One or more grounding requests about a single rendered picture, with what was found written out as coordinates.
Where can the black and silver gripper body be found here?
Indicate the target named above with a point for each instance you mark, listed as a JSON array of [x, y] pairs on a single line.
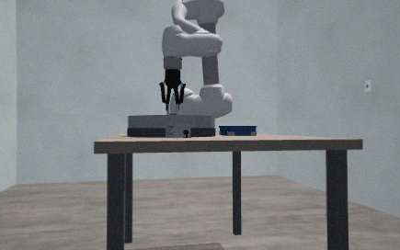
[[172, 75]]

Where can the blue shallow tray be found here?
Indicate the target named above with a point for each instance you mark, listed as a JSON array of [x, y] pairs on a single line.
[[238, 130]]

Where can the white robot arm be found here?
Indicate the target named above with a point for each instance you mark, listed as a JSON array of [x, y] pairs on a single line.
[[212, 100]]

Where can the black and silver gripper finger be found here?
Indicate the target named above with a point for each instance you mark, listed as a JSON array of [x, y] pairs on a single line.
[[166, 97], [179, 100]]

